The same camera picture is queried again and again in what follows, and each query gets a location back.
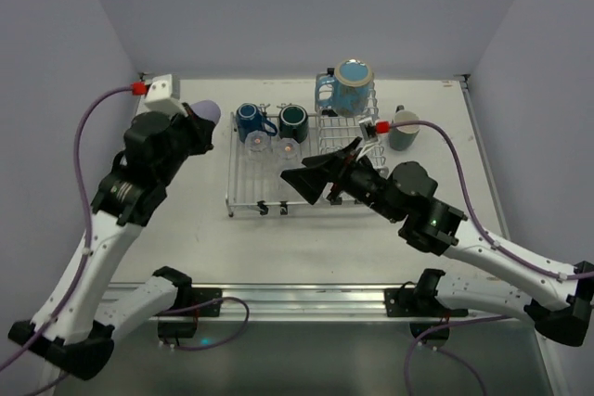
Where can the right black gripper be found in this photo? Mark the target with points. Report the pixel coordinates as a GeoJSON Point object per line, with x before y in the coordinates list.
{"type": "Point", "coordinates": [342, 173]}

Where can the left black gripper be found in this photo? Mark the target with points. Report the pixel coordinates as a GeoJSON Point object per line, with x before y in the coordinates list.
{"type": "Point", "coordinates": [196, 124]}

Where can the lavender plastic cup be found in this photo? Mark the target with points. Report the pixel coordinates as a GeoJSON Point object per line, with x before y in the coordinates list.
{"type": "Point", "coordinates": [207, 110]}

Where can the grey blue mug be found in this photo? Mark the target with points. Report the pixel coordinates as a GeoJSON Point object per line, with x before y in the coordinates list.
{"type": "Point", "coordinates": [401, 137]}

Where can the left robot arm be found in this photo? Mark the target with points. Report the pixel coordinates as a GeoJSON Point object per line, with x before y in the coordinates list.
{"type": "Point", "coordinates": [154, 149]}

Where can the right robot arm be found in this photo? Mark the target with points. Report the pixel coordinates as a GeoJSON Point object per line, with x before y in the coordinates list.
{"type": "Point", "coordinates": [555, 297]}

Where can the clear glass back right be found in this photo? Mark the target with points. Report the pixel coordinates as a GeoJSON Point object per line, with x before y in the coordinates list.
{"type": "Point", "coordinates": [288, 150]}

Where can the clear glass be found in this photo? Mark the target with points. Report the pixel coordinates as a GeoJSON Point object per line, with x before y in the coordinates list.
{"type": "Point", "coordinates": [288, 150]}
{"type": "Point", "coordinates": [258, 145]}

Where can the dark green mug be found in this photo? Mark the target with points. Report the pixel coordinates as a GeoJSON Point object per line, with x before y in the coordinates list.
{"type": "Point", "coordinates": [293, 123]}

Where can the dark blue mug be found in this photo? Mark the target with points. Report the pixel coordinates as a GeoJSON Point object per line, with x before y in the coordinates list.
{"type": "Point", "coordinates": [249, 118]}

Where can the clear glass back left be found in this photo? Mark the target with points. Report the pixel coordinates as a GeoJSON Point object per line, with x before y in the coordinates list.
{"type": "Point", "coordinates": [258, 145]}

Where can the light blue ceramic mug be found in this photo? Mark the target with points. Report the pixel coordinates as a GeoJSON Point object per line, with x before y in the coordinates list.
{"type": "Point", "coordinates": [345, 89]}

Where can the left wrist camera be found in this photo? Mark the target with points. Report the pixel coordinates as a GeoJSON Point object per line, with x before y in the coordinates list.
{"type": "Point", "coordinates": [163, 95]}

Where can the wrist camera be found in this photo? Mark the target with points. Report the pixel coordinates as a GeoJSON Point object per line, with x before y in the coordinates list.
{"type": "Point", "coordinates": [163, 95]}
{"type": "Point", "coordinates": [369, 136]}

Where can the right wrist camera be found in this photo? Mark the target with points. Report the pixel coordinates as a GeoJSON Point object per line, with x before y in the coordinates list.
{"type": "Point", "coordinates": [369, 136]}

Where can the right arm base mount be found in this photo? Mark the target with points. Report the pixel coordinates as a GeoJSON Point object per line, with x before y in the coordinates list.
{"type": "Point", "coordinates": [401, 301]}

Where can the aluminium frame rail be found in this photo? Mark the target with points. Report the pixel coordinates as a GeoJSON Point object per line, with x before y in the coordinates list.
{"type": "Point", "coordinates": [301, 301]}

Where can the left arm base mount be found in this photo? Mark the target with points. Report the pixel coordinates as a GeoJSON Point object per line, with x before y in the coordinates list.
{"type": "Point", "coordinates": [182, 321]}

